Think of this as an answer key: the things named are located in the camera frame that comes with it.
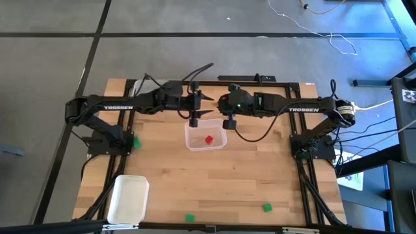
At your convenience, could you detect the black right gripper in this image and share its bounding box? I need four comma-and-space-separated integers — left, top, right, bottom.
216, 83, 256, 130

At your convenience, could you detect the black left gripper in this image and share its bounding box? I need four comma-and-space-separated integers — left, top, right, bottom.
185, 81, 215, 127

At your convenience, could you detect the clear plastic bin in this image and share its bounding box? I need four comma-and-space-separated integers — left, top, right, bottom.
184, 118, 228, 152

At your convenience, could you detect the long white plastic bin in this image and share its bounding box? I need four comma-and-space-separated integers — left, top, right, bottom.
107, 174, 150, 226

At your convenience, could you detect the black gantry beam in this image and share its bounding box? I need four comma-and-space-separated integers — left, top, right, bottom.
0, 219, 416, 234

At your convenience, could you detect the black floor bar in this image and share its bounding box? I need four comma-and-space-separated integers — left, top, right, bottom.
353, 79, 393, 87

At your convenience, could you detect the white paper sheet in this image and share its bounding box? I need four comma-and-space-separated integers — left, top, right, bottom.
337, 152, 364, 192

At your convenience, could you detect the black diagonal beam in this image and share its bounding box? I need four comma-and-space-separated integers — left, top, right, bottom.
336, 144, 401, 178

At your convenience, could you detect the black cabinet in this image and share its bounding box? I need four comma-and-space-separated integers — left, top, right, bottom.
389, 61, 416, 165

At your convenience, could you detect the black and white tag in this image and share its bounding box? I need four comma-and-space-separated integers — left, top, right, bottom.
402, 89, 416, 104

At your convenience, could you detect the dark grey box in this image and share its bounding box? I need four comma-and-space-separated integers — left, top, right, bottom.
386, 161, 416, 234

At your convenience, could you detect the black bar mount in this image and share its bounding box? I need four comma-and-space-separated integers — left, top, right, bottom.
217, 73, 277, 83

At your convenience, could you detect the black aluminium table frame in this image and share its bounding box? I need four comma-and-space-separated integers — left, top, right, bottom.
73, 79, 348, 228

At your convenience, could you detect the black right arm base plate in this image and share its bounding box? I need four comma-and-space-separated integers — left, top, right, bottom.
290, 135, 336, 161

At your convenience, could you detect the white floor cable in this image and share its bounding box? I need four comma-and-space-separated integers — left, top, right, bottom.
268, 0, 358, 55

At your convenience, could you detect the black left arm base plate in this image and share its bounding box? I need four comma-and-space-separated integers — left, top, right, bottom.
86, 129, 134, 156

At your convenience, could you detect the orange floor cable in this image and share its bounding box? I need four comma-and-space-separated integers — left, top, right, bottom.
300, 0, 346, 16

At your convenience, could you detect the silver bracket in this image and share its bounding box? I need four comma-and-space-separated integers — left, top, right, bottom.
102, 223, 139, 231
281, 227, 321, 234

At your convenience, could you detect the pale power strip cable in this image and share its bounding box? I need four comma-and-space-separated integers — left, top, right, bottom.
356, 99, 395, 111

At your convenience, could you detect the grey cable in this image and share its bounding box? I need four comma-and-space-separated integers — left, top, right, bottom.
376, 118, 416, 144

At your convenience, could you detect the blue metal desk frame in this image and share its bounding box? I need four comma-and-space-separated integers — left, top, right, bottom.
382, 0, 416, 62

